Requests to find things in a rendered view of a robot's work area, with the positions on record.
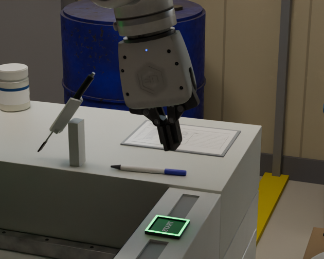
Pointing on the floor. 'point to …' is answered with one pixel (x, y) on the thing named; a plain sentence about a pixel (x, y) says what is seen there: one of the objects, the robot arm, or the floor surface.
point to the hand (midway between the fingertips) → (170, 135)
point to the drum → (73, 50)
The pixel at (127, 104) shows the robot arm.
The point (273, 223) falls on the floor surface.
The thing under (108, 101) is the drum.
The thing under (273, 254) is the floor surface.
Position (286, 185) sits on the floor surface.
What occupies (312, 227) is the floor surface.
